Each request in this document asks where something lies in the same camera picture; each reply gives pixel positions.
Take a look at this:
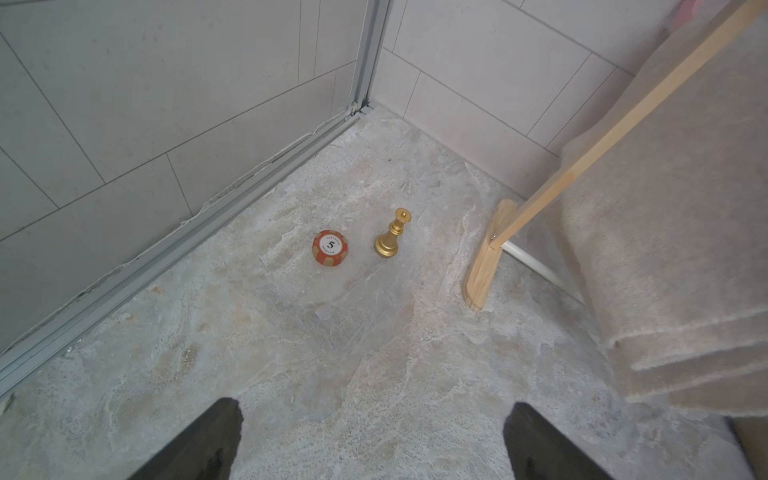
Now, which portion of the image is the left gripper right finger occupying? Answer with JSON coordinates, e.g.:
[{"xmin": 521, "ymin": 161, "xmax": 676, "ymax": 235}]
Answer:
[{"xmin": 503, "ymin": 402, "xmax": 612, "ymax": 480}]

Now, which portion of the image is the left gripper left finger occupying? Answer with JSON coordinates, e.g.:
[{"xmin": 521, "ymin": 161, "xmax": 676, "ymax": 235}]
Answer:
[{"xmin": 129, "ymin": 398, "xmax": 243, "ymax": 480}]

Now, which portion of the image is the beige wool scarf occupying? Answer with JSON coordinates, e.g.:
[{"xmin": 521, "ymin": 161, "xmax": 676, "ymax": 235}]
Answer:
[{"xmin": 547, "ymin": 16, "xmax": 767, "ymax": 417}]

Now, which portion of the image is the wooden clothes rack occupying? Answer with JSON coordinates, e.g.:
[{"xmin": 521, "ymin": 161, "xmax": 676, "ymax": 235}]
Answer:
[{"xmin": 462, "ymin": 1, "xmax": 767, "ymax": 312}]

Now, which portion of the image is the small copper round disc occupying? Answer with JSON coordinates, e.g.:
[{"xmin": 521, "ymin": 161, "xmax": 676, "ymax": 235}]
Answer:
[{"xmin": 312, "ymin": 230, "xmax": 349, "ymax": 267}]

